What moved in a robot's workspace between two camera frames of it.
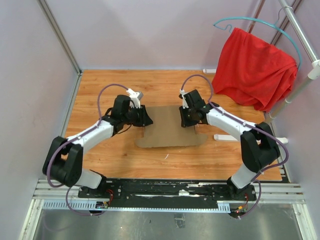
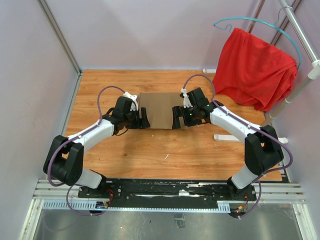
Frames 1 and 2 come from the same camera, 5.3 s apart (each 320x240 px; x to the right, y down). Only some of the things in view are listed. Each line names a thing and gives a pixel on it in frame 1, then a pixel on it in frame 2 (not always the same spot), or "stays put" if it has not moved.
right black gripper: x=185 y=123 stays put
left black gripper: x=144 y=119 stays put
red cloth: x=256 y=72 stays put
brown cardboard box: x=166 y=130 -> x=158 y=107
